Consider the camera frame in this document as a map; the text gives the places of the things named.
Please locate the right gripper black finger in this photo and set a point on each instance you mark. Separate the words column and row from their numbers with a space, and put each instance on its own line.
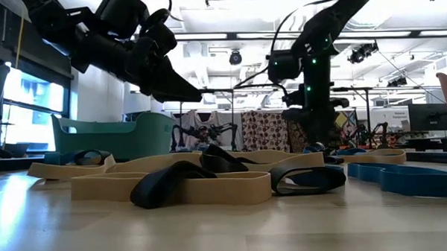
column 321, row 137

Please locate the black rubber band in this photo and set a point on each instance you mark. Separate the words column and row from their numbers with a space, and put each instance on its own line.
column 155, row 187
column 281, row 173
column 217, row 161
column 105, row 156
column 334, row 159

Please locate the white hanging cloth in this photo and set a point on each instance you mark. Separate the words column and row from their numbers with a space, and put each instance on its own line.
column 188, row 121

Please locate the tan rubber band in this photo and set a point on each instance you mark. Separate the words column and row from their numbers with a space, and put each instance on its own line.
column 225, row 188
column 388, row 157
column 284, row 160
column 61, row 171

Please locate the black aluminium table frame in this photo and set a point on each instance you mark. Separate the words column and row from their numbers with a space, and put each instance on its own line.
column 433, row 158

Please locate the ceiling light rail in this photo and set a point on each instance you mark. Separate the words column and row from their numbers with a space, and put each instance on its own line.
column 242, row 35

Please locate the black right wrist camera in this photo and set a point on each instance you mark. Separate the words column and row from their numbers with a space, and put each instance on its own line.
column 293, row 97

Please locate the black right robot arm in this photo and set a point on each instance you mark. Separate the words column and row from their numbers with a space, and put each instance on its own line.
column 317, row 29

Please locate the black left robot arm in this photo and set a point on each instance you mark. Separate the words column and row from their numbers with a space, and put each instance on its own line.
column 52, row 23

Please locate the spotted hanging cloth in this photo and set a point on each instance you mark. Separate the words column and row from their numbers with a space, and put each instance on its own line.
column 264, row 131

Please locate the teal green plastic basket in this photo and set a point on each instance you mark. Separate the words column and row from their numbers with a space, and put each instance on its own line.
column 142, row 139

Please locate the colourful diamond hanging cloth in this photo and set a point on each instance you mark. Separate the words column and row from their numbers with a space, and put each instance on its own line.
column 346, row 121

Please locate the dark background desk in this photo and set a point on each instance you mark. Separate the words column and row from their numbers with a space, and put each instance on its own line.
column 429, row 142

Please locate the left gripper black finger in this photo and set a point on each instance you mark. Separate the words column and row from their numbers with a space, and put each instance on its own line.
column 173, row 86

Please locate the white wall sign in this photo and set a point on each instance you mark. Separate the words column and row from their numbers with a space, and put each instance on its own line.
column 399, row 115

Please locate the brown patterned hanging cloth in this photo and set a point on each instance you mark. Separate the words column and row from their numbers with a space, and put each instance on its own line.
column 294, row 138

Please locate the bright window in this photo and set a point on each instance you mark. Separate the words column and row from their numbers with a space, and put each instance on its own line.
column 29, row 125

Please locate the black ceiling spotlight cluster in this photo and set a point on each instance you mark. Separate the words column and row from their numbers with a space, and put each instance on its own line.
column 364, row 51

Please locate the black metal rack frame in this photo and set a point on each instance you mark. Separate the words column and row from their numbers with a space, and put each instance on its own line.
column 368, row 113
column 233, row 114

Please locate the black background monitor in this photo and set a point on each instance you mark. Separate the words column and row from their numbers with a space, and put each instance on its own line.
column 428, row 116

